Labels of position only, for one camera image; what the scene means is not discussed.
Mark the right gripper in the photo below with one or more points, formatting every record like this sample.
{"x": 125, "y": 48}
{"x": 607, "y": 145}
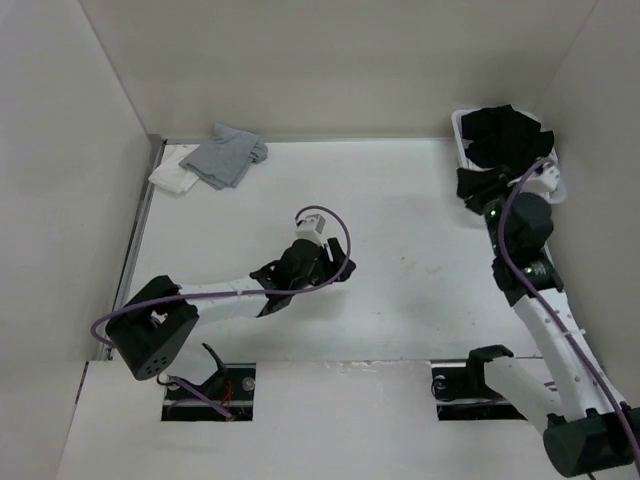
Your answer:
{"x": 501, "y": 182}

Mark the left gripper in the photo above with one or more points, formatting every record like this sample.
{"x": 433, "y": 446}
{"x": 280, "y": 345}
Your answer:
{"x": 332, "y": 266}

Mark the black tank top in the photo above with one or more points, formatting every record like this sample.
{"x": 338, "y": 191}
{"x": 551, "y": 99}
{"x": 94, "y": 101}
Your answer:
{"x": 504, "y": 137}

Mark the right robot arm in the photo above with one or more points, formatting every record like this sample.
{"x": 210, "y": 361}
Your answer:
{"x": 586, "y": 425}

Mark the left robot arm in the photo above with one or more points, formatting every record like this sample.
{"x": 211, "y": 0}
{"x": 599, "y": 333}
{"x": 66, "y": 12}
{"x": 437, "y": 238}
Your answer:
{"x": 157, "y": 332}

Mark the grey folded tank top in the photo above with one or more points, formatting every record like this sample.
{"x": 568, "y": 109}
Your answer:
{"x": 223, "y": 161}

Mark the white folded tank top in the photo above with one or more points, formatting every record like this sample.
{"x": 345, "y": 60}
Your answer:
{"x": 169, "y": 175}

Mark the white plastic basket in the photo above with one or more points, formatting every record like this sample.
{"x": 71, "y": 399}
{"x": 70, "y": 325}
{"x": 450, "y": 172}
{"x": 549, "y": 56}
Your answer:
{"x": 462, "y": 144}

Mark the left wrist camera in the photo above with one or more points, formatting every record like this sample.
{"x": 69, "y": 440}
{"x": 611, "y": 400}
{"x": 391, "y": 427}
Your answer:
{"x": 310, "y": 228}

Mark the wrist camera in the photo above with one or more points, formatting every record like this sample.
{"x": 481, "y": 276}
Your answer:
{"x": 310, "y": 228}
{"x": 546, "y": 182}

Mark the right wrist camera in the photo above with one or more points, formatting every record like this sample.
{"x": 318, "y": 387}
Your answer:
{"x": 546, "y": 182}

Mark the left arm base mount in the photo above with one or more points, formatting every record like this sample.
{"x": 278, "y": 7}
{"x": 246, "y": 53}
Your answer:
{"x": 236, "y": 395}

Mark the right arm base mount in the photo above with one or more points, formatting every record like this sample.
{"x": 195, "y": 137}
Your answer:
{"x": 457, "y": 400}

